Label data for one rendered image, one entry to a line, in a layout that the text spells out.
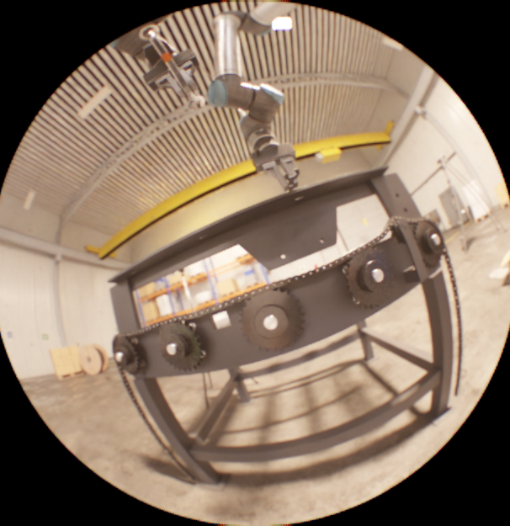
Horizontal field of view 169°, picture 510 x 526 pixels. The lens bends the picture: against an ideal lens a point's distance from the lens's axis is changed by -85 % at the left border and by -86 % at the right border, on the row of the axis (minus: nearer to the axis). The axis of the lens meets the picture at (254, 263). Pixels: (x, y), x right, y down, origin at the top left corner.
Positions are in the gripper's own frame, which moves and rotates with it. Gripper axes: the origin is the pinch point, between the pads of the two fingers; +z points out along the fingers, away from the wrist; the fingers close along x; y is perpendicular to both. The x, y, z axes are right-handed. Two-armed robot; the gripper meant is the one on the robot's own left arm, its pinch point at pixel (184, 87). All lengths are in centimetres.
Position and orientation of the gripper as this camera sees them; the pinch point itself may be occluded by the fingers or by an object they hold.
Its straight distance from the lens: 45.1
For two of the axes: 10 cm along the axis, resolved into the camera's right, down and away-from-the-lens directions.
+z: 5.0, 8.5, 1.8
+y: 0.3, -2.3, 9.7
